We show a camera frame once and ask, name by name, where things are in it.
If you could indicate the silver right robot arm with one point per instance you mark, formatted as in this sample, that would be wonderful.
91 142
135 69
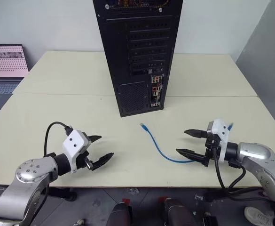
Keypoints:
254 151

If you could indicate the black computer tower case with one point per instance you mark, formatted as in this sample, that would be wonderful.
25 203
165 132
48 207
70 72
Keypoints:
118 58

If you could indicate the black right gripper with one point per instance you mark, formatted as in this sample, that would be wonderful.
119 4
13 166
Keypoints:
211 147

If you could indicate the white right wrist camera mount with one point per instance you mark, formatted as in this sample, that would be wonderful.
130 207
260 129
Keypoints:
220 131

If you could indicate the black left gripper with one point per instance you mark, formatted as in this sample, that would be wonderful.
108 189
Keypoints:
82 161

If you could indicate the laptop with pink screen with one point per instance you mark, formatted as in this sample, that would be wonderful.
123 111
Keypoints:
5 61

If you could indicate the dark rounded shape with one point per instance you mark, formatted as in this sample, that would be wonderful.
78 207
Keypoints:
122 215
177 213

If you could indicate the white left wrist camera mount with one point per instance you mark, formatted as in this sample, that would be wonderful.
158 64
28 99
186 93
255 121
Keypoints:
74 141

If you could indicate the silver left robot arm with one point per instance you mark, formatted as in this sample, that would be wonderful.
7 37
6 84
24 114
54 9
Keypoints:
31 174

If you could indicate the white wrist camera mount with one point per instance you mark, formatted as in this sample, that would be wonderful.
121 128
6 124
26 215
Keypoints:
74 141
220 131

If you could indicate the white sneaker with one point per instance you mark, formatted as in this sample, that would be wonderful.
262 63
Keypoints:
257 215

